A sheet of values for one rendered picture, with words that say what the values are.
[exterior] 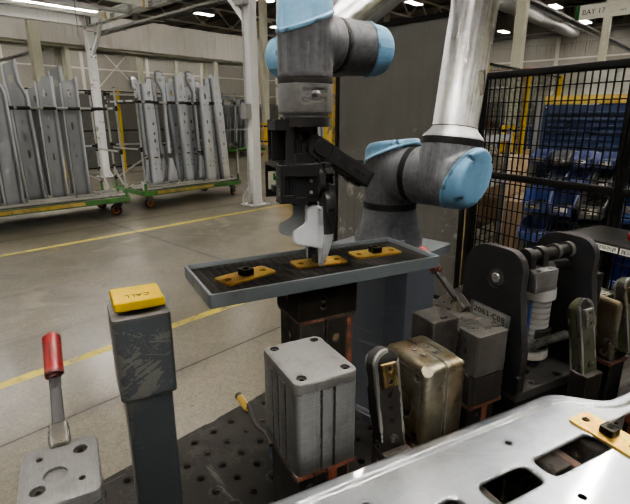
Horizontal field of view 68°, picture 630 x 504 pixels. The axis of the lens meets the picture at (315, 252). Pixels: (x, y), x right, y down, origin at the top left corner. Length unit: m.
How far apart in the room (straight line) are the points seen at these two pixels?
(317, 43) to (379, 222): 0.46
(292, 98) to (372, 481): 0.47
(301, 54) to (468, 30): 0.40
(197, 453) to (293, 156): 0.68
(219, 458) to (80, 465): 0.57
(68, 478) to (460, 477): 0.39
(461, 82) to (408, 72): 2.43
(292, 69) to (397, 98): 2.77
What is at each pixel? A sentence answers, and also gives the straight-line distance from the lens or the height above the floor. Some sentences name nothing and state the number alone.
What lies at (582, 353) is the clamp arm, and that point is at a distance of 0.85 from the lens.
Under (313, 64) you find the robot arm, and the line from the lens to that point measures 0.65.
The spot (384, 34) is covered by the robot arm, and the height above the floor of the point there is 1.49.
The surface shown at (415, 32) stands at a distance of 3.38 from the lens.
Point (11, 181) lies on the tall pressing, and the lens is 7.11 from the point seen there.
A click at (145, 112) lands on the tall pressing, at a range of 8.24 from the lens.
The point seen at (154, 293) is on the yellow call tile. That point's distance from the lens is 0.64.
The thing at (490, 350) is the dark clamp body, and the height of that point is 1.05.
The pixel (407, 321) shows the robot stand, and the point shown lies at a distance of 1.04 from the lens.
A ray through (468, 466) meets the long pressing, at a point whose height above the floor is 1.00.
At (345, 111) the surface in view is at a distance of 3.69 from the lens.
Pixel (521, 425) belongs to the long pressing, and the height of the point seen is 1.00.
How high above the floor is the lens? 1.38
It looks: 16 degrees down
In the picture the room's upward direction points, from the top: straight up
